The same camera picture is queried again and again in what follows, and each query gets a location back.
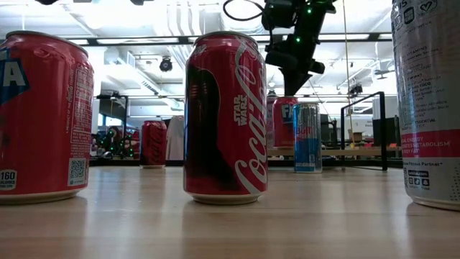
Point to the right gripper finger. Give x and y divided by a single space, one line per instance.
301 82
288 82

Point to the red Fanta can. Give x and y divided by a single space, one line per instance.
284 126
43 126

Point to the white Celsius Peach Vibe can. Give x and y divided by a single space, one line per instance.
269 126

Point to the red Star Wars Coca-Cola can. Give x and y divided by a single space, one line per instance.
223 126

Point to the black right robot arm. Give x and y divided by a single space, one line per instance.
318 9

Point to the blue silver Red Bull can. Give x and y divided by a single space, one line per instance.
308 144

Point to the black background monitor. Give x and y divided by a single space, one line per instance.
393 131

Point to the white draped cloth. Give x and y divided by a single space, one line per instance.
175 140

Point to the red can black Coca-Cola script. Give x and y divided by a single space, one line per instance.
153 144

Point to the black overhead crossbar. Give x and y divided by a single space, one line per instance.
143 40

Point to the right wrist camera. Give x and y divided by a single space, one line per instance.
280 14

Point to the wooden shelf with black frame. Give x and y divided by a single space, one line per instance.
359 152

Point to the black ceiling dome camera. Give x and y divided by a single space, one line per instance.
165 64

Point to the black aluminium rig frame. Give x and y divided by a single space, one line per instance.
118 162

